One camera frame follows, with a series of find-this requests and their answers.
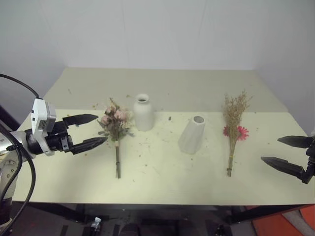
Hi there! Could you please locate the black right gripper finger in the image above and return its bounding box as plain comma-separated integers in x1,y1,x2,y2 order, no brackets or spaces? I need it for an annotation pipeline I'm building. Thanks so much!
260,156,314,184
277,135,314,149

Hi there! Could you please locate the pink rose dried bouquet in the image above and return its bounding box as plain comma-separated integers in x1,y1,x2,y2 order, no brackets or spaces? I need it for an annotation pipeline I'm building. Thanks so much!
97,97,135,179

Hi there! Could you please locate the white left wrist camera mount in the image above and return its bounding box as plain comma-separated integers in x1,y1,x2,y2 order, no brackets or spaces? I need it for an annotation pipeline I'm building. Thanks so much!
31,98,57,157

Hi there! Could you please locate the orange floor mat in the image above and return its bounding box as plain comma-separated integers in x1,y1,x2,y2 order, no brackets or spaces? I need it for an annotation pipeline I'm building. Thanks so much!
251,204,315,236

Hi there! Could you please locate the small clear bottle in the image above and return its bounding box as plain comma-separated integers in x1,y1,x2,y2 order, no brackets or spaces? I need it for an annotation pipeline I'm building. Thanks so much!
91,216,102,236

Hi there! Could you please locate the white bottle-shaped ceramic vase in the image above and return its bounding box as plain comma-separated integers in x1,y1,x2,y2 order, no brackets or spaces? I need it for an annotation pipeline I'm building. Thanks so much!
132,93,155,132

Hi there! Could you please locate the black metal table frame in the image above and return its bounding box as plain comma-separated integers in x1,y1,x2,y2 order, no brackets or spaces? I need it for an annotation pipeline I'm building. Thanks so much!
27,201,315,225

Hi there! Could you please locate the beige dried bouquet red daisy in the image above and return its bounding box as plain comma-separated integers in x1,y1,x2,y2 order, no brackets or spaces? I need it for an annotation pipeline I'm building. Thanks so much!
221,89,254,177

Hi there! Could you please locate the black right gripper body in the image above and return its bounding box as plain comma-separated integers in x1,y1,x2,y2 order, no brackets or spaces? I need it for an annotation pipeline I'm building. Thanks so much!
305,136,315,177

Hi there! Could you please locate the white faceted conical vase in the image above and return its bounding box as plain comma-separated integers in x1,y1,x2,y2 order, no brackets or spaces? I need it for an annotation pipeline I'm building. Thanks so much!
178,116,206,155

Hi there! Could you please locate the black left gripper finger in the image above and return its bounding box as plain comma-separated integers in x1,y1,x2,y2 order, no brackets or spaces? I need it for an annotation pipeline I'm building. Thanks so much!
72,136,109,155
62,113,99,129

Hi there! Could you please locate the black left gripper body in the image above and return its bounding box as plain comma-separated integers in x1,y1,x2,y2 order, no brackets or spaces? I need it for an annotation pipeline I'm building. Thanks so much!
45,118,75,154

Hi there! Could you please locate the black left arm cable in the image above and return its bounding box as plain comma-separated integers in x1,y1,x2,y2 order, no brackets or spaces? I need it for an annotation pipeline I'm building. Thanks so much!
0,73,40,236

